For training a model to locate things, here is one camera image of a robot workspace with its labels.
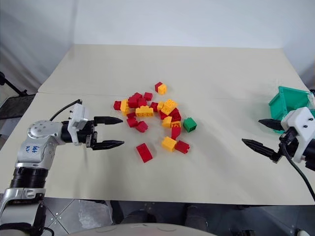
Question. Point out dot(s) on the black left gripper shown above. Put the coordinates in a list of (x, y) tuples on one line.
[(85, 135)]

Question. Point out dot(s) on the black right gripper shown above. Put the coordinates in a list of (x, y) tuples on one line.
[(286, 145)]

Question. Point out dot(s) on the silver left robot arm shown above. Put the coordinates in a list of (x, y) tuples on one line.
[(37, 145)]

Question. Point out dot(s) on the teal plastic bin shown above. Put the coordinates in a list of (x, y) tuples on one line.
[(283, 103)]

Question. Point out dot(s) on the long yellow toy block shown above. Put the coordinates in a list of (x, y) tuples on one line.
[(144, 112)]

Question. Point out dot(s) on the long red toy block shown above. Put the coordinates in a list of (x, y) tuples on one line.
[(144, 153)]

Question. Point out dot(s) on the large yellow toy block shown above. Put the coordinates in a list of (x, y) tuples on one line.
[(169, 106)]

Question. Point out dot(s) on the green toy block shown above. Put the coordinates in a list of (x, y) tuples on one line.
[(190, 125)]

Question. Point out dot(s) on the crumpled clear plastic bag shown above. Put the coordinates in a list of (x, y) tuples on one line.
[(94, 212)]

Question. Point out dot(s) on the dark grey side table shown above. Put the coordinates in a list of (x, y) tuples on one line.
[(17, 104)]

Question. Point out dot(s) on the beige robot torso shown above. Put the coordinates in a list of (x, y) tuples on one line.
[(147, 229)]

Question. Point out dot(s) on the black stand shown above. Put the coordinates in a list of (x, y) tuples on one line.
[(11, 84)]

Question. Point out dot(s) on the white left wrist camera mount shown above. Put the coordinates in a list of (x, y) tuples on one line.
[(78, 115)]

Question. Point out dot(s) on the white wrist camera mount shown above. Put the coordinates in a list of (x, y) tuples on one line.
[(299, 123), (78, 115)]

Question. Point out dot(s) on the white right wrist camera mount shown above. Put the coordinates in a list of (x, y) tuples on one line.
[(299, 123)]

